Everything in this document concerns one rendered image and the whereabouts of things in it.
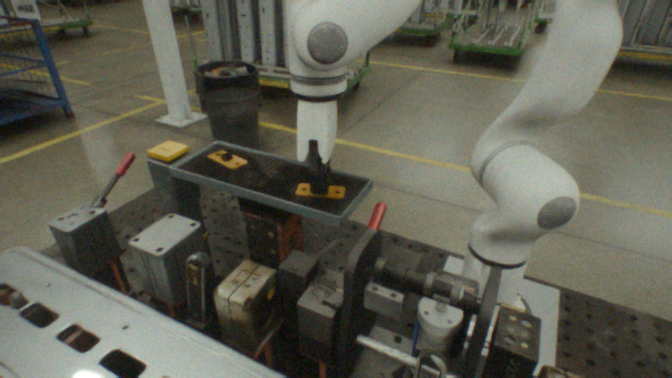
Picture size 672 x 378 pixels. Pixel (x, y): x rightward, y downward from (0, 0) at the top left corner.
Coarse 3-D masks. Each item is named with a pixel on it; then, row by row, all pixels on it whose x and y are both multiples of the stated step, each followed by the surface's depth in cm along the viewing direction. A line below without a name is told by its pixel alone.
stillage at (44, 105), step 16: (0, 16) 379; (0, 48) 408; (48, 48) 373; (32, 64) 395; (48, 64) 376; (0, 80) 372; (16, 80) 403; (32, 80) 409; (0, 96) 416; (16, 96) 396; (32, 96) 416; (48, 96) 408; (64, 96) 396; (0, 112) 375; (16, 112) 376; (32, 112) 374; (64, 112) 404
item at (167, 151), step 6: (162, 144) 85; (168, 144) 85; (174, 144) 85; (180, 144) 85; (150, 150) 82; (156, 150) 82; (162, 150) 82; (168, 150) 82; (174, 150) 82; (180, 150) 83; (186, 150) 84; (150, 156) 82; (156, 156) 82; (162, 156) 81; (168, 156) 80; (174, 156) 82
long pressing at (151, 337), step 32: (0, 256) 78; (32, 256) 78; (32, 288) 71; (64, 288) 71; (96, 288) 70; (0, 320) 65; (64, 320) 65; (96, 320) 65; (128, 320) 65; (160, 320) 64; (0, 352) 60; (32, 352) 60; (64, 352) 60; (96, 352) 60; (128, 352) 60; (160, 352) 60; (192, 352) 60; (224, 352) 59
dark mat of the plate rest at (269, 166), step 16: (192, 160) 79; (208, 160) 79; (256, 160) 79; (272, 160) 79; (208, 176) 73; (224, 176) 73; (240, 176) 73; (256, 176) 73; (272, 176) 73; (288, 176) 73; (304, 176) 73; (336, 176) 73; (256, 192) 68; (272, 192) 68; (288, 192) 68; (336, 192) 68; (352, 192) 68; (320, 208) 64; (336, 208) 64
